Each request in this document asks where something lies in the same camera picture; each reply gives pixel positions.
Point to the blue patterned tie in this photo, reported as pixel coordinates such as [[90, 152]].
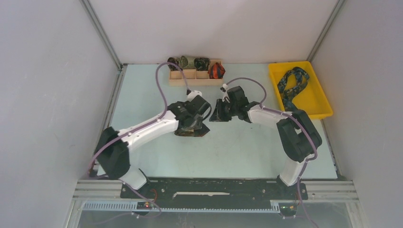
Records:
[[287, 95]]

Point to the olive green rolled tie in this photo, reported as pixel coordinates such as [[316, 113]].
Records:
[[187, 62]]

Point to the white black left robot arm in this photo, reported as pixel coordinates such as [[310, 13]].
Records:
[[116, 147]]

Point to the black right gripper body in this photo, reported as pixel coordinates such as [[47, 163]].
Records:
[[225, 110]]

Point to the yellow plastic tray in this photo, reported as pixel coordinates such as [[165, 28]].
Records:
[[312, 99]]

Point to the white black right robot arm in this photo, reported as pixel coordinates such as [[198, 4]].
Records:
[[299, 137]]

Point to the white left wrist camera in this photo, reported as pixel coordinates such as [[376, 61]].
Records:
[[192, 94]]

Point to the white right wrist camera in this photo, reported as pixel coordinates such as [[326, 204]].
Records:
[[224, 88]]

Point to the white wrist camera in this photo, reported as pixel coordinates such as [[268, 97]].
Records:
[[192, 94], [224, 88]]

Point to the black green rolled tie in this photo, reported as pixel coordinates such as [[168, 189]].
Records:
[[202, 63]]

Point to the orange navy rolled tie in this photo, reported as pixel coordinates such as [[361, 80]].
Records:
[[217, 71]]

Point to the aluminium frame rail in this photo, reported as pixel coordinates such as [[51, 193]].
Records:
[[112, 195]]

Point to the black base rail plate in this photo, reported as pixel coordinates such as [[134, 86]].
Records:
[[221, 194]]

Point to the wooden compartment box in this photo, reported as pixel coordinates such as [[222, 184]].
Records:
[[194, 78]]

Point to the dark patterned rolled tie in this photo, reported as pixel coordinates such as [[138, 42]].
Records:
[[175, 64]]

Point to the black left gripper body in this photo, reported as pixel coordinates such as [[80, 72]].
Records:
[[196, 123]]

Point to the brown green patterned tie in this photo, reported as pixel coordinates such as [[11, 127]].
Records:
[[193, 133]]

